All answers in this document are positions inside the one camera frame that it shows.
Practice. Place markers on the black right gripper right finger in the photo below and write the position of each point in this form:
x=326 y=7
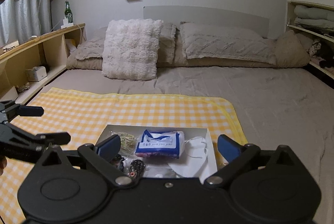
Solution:
x=240 y=158

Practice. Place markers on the beige quilted right pillow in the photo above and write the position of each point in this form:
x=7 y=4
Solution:
x=209 y=41

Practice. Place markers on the green glass bottle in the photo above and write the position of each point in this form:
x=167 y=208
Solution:
x=68 y=12

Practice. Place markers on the blue brown crochet scrunchie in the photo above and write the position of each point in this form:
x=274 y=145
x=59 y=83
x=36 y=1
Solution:
x=118 y=162

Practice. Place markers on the bag of rubber bands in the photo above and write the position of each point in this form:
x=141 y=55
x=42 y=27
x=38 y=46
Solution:
x=128 y=142

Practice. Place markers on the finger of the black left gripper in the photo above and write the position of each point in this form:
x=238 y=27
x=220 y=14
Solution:
x=30 y=111
x=59 y=138

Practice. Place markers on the grey curtain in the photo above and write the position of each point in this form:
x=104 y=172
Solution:
x=22 y=19

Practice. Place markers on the yellow white checkered blanket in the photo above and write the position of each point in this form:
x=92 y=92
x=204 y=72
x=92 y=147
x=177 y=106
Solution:
x=86 y=116

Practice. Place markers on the folded grey bedding on shelf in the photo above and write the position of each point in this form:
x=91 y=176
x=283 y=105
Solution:
x=314 y=17

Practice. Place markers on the white cardboard box tray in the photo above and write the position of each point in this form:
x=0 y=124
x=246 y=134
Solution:
x=157 y=167

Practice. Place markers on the white shelf unit right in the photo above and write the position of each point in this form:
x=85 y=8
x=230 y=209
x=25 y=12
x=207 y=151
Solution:
x=317 y=42

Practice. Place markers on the blue white tissue pack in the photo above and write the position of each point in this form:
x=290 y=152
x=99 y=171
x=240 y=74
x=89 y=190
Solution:
x=160 y=144

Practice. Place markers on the white face mask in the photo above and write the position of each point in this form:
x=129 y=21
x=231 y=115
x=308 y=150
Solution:
x=192 y=159

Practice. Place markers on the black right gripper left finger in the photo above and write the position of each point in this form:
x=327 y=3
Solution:
x=97 y=158

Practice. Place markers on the fluffy white cushion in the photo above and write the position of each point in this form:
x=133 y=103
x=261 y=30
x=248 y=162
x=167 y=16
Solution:
x=131 y=49

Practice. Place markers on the dark patterned item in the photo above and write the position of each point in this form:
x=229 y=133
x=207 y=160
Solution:
x=136 y=169

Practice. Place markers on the small white box on shelf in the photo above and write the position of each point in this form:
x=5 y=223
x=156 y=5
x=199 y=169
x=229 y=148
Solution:
x=36 y=74

